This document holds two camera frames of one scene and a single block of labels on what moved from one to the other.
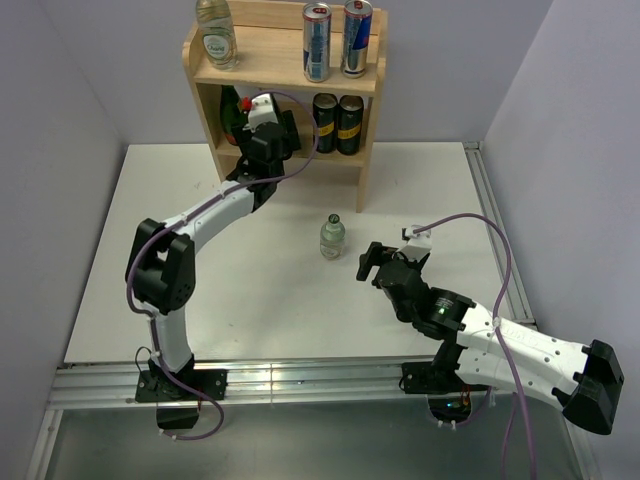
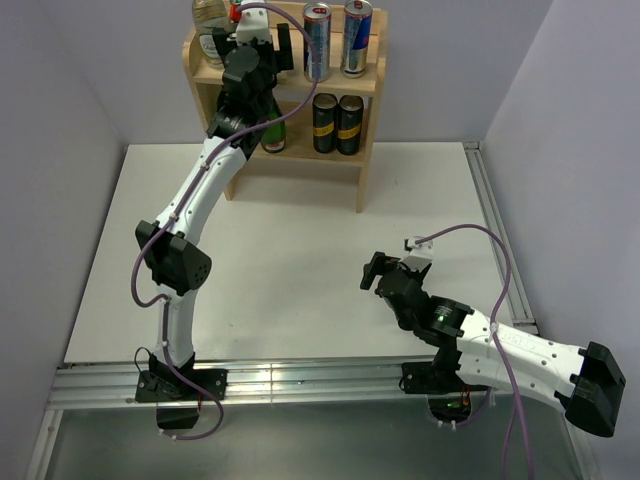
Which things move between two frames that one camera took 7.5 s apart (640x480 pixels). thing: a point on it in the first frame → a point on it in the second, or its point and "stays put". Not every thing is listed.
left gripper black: [290, 131] → [280, 59]
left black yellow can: [325, 115] stays put
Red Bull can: [357, 25] stays put
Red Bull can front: [316, 41] stays put
